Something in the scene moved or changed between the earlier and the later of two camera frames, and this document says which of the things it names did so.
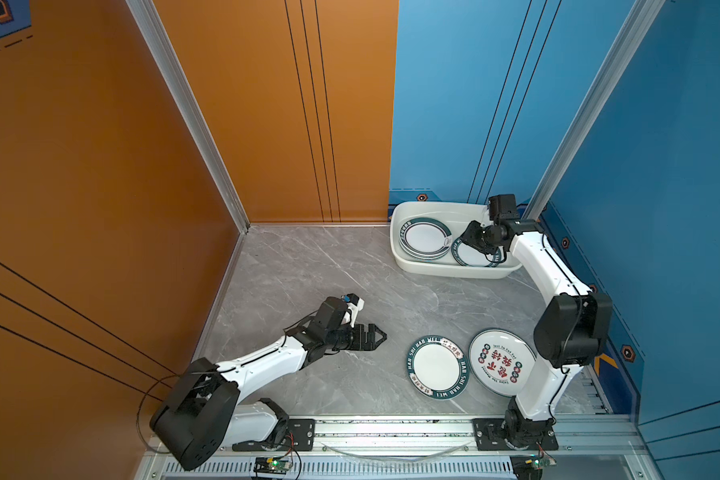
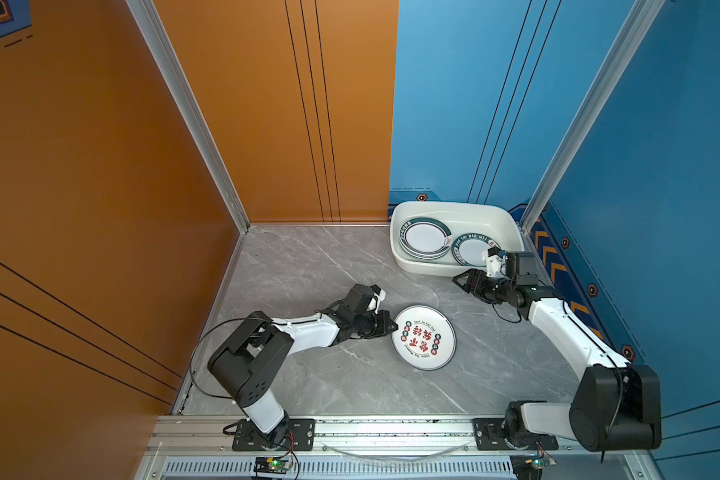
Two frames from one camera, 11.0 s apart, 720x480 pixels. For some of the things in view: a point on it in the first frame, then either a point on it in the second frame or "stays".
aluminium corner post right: x=595 y=106 stays
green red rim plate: x=425 y=239 stays
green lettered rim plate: x=437 y=368 -> x=471 y=249
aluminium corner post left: x=153 y=28 stays
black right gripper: x=469 y=236 -> x=472 y=275
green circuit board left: x=271 y=465 stays
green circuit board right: x=530 y=466 stays
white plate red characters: x=501 y=361 -> x=425 y=337
